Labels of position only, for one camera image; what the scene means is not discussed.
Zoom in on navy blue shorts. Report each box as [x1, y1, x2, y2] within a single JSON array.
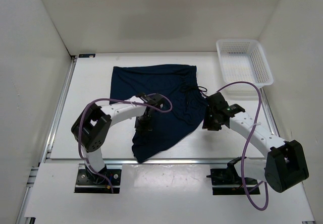
[[110, 64, 207, 163]]

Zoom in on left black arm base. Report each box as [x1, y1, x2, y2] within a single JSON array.
[[74, 166, 122, 194]]

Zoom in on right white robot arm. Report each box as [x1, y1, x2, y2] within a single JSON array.
[[203, 104, 309, 193]]

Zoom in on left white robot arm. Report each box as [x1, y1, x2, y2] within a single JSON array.
[[71, 96, 155, 184]]

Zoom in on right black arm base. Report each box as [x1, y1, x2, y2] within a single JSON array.
[[206, 157, 245, 196]]

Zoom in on white perforated plastic basket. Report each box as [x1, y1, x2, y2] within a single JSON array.
[[216, 39, 274, 99]]

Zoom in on blue label sticker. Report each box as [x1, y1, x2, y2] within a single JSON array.
[[78, 53, 96, 58]]

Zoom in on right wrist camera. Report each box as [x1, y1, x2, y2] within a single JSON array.
[[206, 92, 245, 117]]

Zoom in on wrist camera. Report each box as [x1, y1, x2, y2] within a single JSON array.
[[136, 93, 165, 109], [206, 92, 245, 117]]

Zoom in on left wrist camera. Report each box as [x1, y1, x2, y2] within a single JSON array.
[[136, 93, 165, 109]]

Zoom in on aluminium table edge rail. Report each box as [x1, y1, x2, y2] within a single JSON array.
[[37, 157, 288, 166]]

